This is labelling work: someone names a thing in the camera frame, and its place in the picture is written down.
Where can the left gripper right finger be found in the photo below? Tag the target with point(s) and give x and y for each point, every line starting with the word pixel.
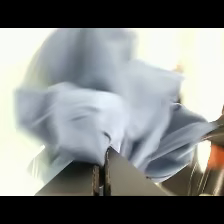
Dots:
pixel 130 180

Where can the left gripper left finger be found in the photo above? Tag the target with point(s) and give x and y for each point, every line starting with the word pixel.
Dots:
pixel 75 181

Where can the blue T-shirt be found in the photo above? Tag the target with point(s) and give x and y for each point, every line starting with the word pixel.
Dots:
pixel 100 110

